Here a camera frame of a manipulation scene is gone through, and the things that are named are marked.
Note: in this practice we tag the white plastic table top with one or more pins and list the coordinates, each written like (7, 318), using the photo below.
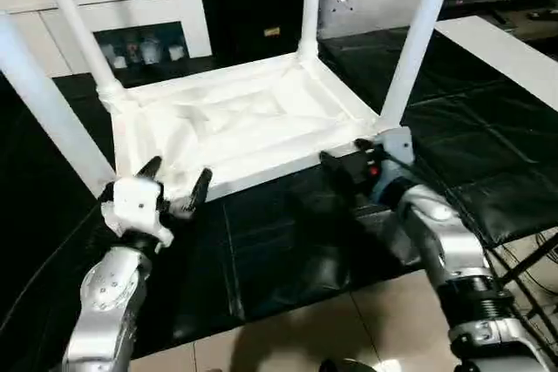
(240, 119)

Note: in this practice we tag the white plastic table leg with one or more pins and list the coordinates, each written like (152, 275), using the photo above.
(310, 6)
(418, 41)
(48, 106)
(74, 19)

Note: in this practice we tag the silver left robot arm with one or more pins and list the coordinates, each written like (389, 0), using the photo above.
(109, 293)

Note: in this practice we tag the white glass-door cabinet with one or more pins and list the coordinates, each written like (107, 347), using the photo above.
(152, 6)

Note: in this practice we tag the white flat board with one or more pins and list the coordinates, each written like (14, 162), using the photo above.
(501, 49)

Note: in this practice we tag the black furniture with yellow label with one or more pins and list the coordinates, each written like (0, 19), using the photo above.
(253, 6)

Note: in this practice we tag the dark rounded robot torso part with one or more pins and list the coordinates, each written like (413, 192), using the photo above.
(355, 365)

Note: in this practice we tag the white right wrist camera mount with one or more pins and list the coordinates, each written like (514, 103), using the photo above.
(399, 145)

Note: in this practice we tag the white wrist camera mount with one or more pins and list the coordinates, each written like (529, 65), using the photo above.
(399, 145)
(135, 206)

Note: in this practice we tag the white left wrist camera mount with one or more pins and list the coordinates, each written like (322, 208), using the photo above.
(135, 206)

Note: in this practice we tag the black metal table frame leg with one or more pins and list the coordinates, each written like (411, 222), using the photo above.
(529, 259)

